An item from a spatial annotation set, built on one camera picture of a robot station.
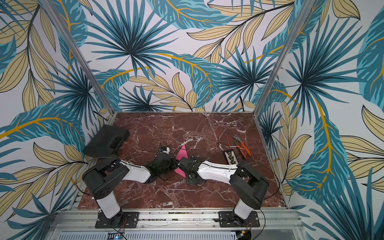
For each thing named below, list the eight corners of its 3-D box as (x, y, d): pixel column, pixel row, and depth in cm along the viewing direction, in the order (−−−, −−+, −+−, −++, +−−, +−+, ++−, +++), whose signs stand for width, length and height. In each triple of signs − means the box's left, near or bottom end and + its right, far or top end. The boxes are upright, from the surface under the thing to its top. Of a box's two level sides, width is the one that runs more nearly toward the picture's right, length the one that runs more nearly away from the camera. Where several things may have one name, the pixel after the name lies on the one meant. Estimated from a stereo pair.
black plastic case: (87, 156, 97) (81, 150, 91) (105, 130, 110) (101, 124, 105) (114, 161, 95) (109, 156, 89) (129, 134, 108) (126, 128, 103)
